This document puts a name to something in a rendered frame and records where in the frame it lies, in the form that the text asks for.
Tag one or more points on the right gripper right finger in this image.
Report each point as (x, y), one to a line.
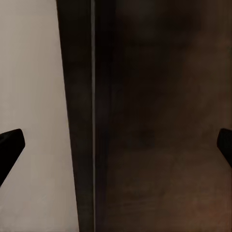
(224, 143)

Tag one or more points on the cabinet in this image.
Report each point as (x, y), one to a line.
(148, 86)

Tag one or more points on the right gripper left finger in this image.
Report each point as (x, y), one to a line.
(12, 144)

